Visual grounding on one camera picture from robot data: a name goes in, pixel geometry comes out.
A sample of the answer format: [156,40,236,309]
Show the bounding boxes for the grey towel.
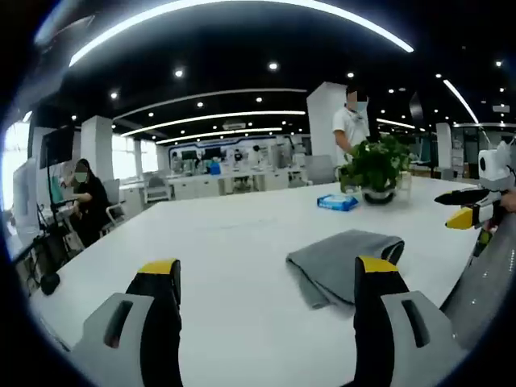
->
[285,229,406,310]

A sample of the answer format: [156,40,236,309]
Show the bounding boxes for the clear plastic cup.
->
[397,171,414,202]

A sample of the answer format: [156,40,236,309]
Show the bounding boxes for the green potted plant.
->
[337,135,414,206]

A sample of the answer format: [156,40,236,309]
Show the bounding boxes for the small black round object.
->
[40,273,61,296]

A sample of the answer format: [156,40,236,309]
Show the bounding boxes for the blue wet wipes packet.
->
[316,193,360,212]

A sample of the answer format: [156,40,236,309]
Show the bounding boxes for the grey office chair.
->
[100,179,124,237]
[304,155,336,186]

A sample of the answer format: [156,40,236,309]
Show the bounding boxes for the white office chair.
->
[144,175,173,204]

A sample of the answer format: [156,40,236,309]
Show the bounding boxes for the white computer monitor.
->
[11,158,40,245]

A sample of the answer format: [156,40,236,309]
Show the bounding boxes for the black monitor on stand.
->
[39,127,76,169]

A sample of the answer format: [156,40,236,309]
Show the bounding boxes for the curved ceiling light strip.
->
[68,0,415,68]

